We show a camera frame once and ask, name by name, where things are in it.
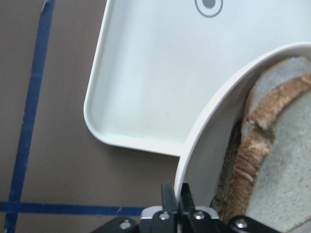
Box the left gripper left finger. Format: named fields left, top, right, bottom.
left=138, top=183, right=178, bottom=233

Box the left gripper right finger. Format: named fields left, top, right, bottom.
left=179, top=183, right=225, bottom=233

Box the cream round plate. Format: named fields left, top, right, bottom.
left=174, top=42, right=311, bottom=206

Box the bread slice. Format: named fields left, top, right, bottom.
left=211, top=56, right=311, bottom=222
left=222, top=74, right=311, bottom=233

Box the bread slice on plate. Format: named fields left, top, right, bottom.
left=211, top=56, right=311, bottom=222

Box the white bear tray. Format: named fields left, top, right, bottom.
left=84, top=0, right=311, bottom=156

